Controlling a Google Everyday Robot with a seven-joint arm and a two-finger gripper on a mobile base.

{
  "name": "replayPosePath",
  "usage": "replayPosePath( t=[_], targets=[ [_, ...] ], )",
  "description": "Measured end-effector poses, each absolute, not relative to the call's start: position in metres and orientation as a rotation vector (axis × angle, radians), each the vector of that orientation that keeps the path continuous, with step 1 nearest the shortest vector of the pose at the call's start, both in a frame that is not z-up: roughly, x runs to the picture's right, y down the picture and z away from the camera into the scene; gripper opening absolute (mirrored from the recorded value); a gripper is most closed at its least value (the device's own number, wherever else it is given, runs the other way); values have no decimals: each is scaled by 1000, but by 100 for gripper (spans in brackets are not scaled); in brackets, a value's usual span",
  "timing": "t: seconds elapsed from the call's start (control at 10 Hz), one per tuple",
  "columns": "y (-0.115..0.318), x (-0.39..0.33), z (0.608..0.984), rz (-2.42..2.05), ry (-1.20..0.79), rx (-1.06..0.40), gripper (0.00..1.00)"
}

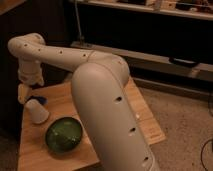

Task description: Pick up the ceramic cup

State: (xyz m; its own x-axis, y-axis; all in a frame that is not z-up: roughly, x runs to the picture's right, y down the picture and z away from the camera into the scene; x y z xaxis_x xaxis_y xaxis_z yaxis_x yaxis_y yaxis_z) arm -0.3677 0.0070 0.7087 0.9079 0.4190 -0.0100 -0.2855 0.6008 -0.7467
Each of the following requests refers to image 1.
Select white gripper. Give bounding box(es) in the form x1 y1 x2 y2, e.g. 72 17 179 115
18 59 44 104

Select white ceramic cup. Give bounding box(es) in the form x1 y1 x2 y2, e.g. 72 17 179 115
25 99 50 124

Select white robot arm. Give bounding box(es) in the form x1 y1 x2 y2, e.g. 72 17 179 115
7 33 160 171

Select green glass bowl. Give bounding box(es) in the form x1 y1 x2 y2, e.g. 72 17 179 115
45 117 83 153

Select grey vertical pole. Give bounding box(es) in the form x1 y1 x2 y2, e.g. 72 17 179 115
74 0 84 45

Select upper wooden shelf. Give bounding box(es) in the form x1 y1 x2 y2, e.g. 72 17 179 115
68 0 213 21

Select long grey shelf rail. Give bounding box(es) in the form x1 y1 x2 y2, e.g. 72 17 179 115
70 41 213 72

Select black handle on rail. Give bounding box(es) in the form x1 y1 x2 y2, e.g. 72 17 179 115
169 58 199 68

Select black cable on floor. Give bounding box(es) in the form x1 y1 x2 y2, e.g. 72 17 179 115
200 138 213 170

